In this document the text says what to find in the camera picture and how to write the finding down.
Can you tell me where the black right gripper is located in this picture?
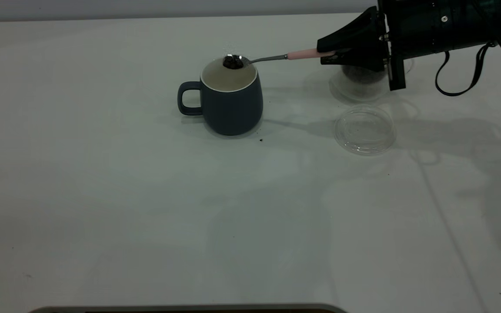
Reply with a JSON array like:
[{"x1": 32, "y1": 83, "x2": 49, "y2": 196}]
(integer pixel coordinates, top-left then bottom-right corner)
[{"x1": 317, "y1": 0, "x2": 451, "y2": 72}]

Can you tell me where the clear glass round lid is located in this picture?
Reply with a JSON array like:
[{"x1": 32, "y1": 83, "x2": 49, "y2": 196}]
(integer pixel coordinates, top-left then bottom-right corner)
[{"x1": 334, "y1": 104, "x2": 397, "y2": 156}]

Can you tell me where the dark grey ceramic mug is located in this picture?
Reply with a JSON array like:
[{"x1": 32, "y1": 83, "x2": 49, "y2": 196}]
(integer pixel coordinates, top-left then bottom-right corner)
[{"x1": 177, "y1": 57, "x2": 264, "y2": 136}]

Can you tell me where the metal spoon pink handle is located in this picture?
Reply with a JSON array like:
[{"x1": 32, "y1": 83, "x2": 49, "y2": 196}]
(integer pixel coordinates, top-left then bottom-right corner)
[{"x1": 222, "y1": 49, "x2": 336, "y2": 70}]

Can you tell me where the coffee beans heap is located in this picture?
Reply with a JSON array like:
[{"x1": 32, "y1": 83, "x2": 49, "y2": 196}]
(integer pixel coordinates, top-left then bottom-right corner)
[{"x1": 342, "y1": 65, "x2": 386, "y2": 84}]

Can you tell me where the clear glass handled cup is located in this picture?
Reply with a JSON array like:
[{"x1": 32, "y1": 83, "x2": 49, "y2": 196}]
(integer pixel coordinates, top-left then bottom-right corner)
[{"x1": 330, "y1": 57, "x2": 414, "y2": 104}]

